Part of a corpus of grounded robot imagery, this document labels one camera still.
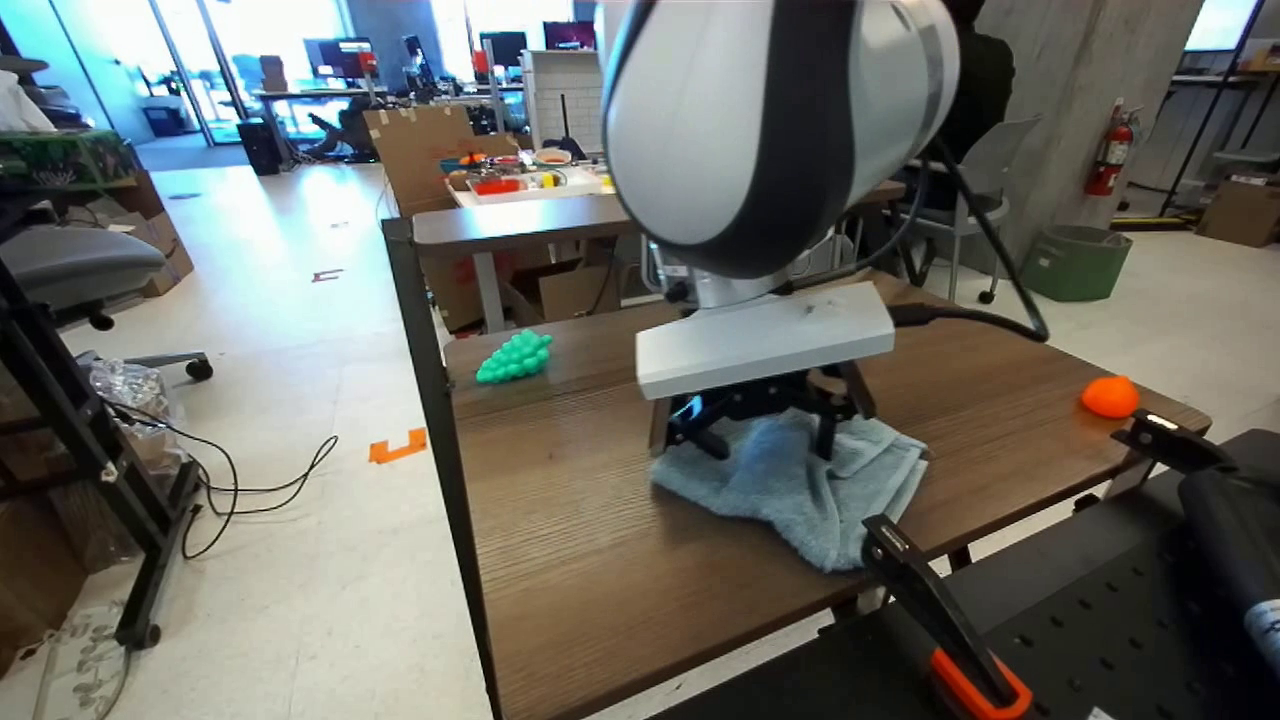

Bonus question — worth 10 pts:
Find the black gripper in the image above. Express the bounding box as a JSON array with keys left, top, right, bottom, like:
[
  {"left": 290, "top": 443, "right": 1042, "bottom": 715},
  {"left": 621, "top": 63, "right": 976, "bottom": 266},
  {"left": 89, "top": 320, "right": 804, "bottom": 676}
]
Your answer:
[{"left": 662, "top": 363, "right": 871, "bottom": 463}]

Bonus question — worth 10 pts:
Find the light blue terry towel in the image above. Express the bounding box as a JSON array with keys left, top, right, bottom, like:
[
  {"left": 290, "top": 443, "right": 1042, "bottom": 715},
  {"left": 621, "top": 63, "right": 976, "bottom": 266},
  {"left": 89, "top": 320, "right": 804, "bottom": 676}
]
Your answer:
[{"left": 647, "top": 405, "right": 933, "bottom": 577}]

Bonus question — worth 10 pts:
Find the cardboard box under desk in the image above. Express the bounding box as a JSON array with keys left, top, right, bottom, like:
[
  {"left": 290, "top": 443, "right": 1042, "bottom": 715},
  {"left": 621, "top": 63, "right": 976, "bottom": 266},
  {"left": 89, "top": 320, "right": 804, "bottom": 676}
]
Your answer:
[{"left": 503, "top": 254, "right": 623, "bottom": 326}]

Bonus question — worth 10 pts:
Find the green bumpy toy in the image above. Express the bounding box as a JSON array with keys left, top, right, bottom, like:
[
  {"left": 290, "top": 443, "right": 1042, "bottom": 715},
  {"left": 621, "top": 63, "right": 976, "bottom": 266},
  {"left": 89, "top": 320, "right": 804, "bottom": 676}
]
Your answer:
[{"left": 472, "top": 326, "right": 555, "bottom": 391}]

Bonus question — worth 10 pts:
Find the grey armchair on castors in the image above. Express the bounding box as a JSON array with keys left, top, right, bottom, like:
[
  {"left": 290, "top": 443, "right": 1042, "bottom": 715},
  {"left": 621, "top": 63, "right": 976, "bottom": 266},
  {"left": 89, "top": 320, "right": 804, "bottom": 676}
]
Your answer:
[{"left": 903, "top": 115, "right": 1038, "bottom": 308}]

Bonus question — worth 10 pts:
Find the long wooden desk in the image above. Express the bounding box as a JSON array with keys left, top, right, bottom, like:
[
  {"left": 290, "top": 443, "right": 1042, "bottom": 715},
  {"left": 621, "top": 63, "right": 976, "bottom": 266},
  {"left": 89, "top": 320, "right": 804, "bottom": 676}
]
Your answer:
[{"left": 407, "top": 167, "right": 913, "bottom": 335}]

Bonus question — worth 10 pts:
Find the orange carrot toy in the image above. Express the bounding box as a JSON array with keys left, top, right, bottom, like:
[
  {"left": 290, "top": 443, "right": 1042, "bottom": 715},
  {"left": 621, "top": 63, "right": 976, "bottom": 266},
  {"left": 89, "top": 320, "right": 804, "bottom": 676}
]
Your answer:
[{"left": 1077, "top": 370, "right": 1150, "bottom": 427}]

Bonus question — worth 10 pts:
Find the green storage bin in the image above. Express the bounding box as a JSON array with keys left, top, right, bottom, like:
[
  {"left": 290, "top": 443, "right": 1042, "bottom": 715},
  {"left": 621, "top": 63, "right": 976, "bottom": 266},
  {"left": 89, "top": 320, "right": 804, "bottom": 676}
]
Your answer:
[{"left": 1018, "top": 220, "right": 1136, "bottom": 305}]

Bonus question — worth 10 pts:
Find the white tray of colourful toys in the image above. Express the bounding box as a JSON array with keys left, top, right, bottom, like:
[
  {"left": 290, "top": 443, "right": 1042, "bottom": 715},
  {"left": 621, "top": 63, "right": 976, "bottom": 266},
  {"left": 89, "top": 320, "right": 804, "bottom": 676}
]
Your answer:
[{"left": 442, "top": 139, "right": 623, "bottom": 209}]

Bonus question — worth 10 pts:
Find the black equipment with orange part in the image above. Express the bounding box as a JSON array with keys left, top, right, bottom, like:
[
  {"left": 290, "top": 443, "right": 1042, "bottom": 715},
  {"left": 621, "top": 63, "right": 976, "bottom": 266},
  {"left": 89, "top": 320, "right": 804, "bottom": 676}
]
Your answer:
[{"left": 652, "top": 427, "right": 1280, "bottom": 720}]

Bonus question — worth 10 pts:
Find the white board panel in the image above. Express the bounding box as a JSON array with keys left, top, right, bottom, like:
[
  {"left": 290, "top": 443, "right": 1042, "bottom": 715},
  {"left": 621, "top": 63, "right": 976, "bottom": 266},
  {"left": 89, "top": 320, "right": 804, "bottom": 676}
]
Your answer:
[{"left": 523, "top": 47, "right": 614, "bottom": 155}]

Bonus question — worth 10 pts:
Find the seated person in black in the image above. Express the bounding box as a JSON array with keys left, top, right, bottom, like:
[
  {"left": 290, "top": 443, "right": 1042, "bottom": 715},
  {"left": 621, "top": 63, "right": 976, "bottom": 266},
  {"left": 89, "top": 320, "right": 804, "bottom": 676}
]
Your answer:
[{"left": 933, "top": 0, "right": 1018, "bottom": 170}]

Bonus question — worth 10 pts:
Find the red fire extinguisher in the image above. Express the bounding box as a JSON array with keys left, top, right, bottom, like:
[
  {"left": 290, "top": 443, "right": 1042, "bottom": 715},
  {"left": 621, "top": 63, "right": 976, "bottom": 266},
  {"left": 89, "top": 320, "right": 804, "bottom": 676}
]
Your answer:
[{"left": 1080, "top": 97, "right": 1144, "bottom": 202}]

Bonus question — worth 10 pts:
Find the brown cardboard panel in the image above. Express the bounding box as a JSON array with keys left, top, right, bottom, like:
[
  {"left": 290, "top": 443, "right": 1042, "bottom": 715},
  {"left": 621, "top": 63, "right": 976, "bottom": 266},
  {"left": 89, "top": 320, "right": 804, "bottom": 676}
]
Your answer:
[{"left": 366, "top": 99, "right": 527, "bottom": 224}]

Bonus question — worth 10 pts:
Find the brown cardboard box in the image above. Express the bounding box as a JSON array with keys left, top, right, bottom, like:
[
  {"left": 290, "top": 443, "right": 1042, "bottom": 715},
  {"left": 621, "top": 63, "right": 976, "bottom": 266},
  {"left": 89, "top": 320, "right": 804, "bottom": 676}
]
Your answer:
[{"left": 1195, "top": 170, "right": 1280, "bottom": 252}]

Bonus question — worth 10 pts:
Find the blue fabric object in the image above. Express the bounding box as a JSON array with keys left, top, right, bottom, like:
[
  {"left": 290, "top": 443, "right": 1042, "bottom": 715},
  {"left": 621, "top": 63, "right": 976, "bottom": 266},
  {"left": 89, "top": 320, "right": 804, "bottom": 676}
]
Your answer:
[{"left": 1239, "top": 594, "right": 1280, "bottom": 686}]

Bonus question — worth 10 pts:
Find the crumpled clear plastic sheet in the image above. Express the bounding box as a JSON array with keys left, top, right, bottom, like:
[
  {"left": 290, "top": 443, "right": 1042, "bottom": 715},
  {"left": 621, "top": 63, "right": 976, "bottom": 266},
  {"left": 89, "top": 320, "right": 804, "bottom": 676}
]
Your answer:
[{"left": 74, "top": 349, "right": 177, "bottom": 427}]

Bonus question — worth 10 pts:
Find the black metal stand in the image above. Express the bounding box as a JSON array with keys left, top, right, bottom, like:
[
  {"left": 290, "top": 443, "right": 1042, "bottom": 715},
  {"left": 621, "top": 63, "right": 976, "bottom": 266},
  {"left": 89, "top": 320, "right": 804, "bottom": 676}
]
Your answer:
[{"left": 0, "top": 261, "right": 211, "bottom": 656}]

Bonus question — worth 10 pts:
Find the grey padded office chair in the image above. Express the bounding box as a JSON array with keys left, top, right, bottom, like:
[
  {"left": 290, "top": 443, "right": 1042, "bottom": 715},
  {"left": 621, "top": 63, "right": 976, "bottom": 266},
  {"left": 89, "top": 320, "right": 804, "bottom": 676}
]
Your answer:
[{"left": 0, "top": 220, "right": 217, "bottom": 386}]

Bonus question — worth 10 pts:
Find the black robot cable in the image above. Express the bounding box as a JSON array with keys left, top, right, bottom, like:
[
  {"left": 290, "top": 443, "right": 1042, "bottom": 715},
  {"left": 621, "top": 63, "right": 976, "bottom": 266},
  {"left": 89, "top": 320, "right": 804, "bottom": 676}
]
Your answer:
[{"left": 885, "top": 142, "right": 1052, "bottom": 343}]

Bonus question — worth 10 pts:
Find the black floor cable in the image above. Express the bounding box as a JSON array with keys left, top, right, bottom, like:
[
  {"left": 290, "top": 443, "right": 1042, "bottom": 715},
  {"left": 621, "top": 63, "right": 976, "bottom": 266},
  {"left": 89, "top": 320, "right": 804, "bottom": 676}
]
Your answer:
[{"left": 97, "top": 397, "right": 345, "bottom": 563}]

